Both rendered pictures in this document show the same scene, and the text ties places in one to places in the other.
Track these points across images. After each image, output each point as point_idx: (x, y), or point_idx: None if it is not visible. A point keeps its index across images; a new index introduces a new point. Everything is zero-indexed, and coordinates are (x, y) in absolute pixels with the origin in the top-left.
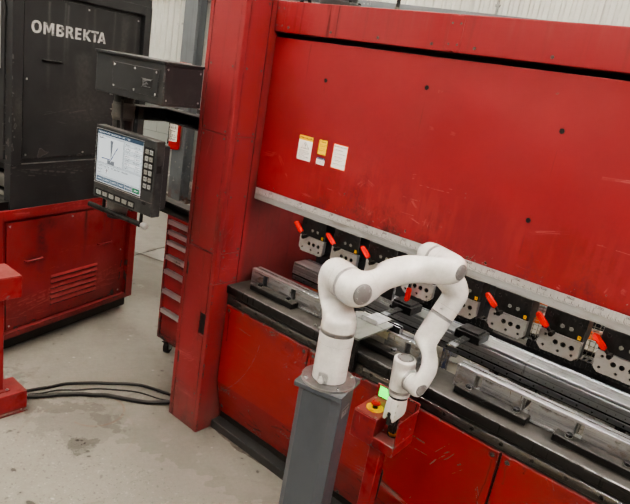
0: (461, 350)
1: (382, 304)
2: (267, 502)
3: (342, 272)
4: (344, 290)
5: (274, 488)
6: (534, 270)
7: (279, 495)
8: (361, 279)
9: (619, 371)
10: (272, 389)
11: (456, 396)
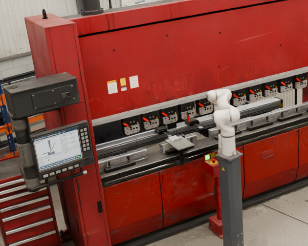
0: (190, 131)
1: (151, 136)
2: (177, 245)
3: (230, 112)
4: (237, 116)
5: (168, 242)
6: (226, 82)
7: (173, 241)
8: (237, 110)
9: (257, 97)
10: (144, 205)
11: None
